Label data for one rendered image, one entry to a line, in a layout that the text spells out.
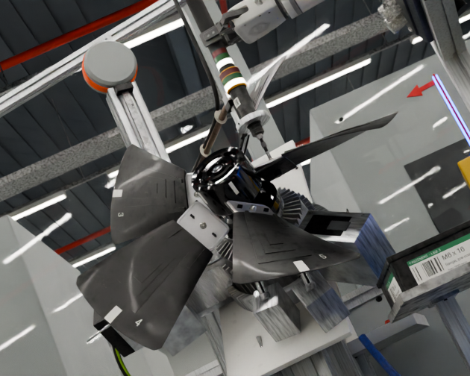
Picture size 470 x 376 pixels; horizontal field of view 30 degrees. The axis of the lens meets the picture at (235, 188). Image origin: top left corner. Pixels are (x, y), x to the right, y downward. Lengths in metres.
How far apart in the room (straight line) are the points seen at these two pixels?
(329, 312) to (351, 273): 0.09
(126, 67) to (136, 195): 0.73
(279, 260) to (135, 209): 0.54
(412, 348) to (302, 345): 0.71
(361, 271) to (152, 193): 0.50
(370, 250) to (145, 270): 0.42
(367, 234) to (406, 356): 0.77
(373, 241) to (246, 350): 0.34
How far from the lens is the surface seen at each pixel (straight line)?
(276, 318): 1.68
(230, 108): 1.81
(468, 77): 1.14
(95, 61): 2.59
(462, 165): 1.89
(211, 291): 1.85
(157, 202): 1.88
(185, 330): 1.84
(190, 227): 1.72
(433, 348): 2.35
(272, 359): 1.71
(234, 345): 1.79
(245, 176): 1.69
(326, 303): 1.64
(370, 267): 1.65
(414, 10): 1.02
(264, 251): 1.50
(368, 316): 2.37
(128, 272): 1.69
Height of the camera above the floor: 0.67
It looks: 17 degrees up
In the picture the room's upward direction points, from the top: 25 degrees counter-clockwise
